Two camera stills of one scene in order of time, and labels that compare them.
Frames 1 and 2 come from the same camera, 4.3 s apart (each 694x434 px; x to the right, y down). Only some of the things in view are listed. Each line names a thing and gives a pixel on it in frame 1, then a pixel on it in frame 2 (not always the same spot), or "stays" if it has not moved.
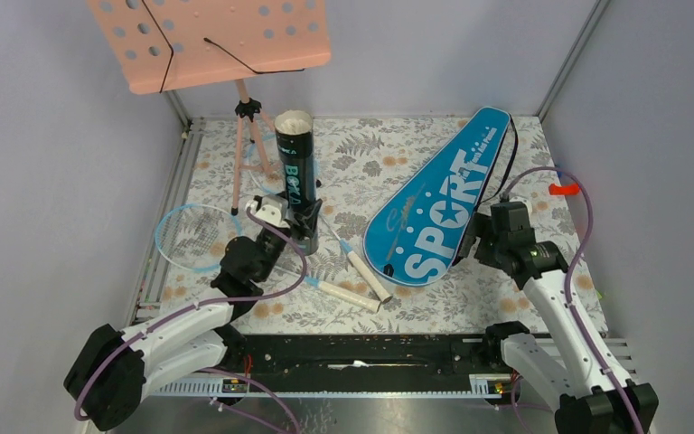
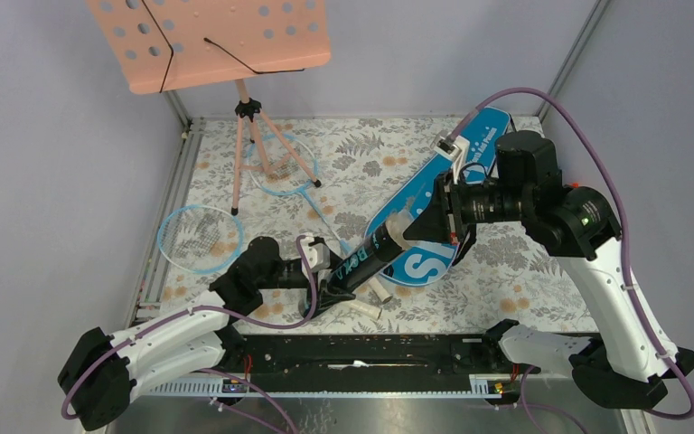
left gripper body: x=288 y=229 → x=306 y=272
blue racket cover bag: x=414 y=235 stays
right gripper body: x=491 y=244 → x=490 y=202
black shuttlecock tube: x=295 y=137 → x=381 y=246
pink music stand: x=169 y=45 stays
